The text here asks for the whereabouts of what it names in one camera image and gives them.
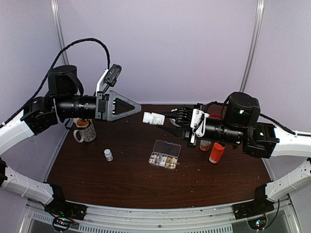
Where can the aluminium frame post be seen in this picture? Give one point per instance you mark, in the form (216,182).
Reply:
(258,21)
(59,31)

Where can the amber bottle with grey cap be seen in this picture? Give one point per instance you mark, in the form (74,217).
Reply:
(204,145)

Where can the right aluminium frame post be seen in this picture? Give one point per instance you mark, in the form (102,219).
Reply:
(258,21)

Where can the left aluminium frame post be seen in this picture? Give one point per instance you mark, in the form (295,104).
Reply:
(59,31)

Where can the small white pill bottle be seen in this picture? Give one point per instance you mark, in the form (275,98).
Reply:
(108,155)

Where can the orange pill bottle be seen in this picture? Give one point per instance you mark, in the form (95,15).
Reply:
(216,153)

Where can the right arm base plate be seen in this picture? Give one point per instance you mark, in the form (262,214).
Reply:
(254,212)

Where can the floral mug with orange liquid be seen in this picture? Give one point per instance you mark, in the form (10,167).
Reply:
(84,131)

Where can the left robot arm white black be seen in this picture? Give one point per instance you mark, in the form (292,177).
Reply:
(34,118)

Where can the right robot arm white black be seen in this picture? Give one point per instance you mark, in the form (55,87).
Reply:
(238,126)

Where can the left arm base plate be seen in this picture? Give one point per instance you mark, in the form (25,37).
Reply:
(65,215)

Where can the front aluminium rail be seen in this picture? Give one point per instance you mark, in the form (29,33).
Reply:
(210,219)

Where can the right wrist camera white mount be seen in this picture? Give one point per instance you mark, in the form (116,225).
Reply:
(198,121)

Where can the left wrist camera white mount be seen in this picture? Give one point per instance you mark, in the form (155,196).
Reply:
(108,78)

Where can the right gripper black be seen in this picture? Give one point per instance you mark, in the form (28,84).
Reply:
(182,134)

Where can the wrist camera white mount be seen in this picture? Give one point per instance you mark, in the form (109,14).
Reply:
(198,121)
(108,78)

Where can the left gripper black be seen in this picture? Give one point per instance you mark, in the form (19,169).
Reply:
(106,105)

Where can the clear plastic pill organizer box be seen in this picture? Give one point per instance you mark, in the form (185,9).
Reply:
(165,154)

